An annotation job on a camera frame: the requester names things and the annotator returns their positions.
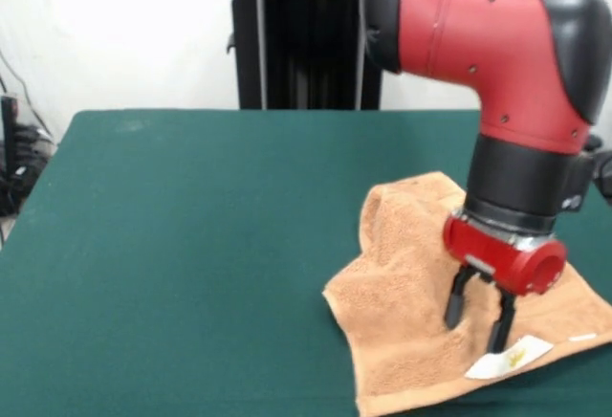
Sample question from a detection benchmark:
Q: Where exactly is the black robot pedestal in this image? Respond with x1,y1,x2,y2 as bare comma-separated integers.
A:
212,0,383,111

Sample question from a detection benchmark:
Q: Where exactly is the black office chair base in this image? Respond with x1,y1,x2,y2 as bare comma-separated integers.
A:
585,134,612,204

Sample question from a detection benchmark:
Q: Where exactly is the dark green table cloth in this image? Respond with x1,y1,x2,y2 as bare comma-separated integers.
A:
0,109,612,417

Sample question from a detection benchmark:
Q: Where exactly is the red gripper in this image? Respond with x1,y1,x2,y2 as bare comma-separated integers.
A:
442,213,569,355

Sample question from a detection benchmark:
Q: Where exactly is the tan terry towel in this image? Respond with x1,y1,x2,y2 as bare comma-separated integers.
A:
322,171,612,417

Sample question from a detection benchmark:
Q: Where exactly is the black cable bundle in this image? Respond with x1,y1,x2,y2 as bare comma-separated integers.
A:
0,122,59,217

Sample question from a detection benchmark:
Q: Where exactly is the grey wall cable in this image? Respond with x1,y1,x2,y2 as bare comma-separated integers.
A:
0,48,54,139

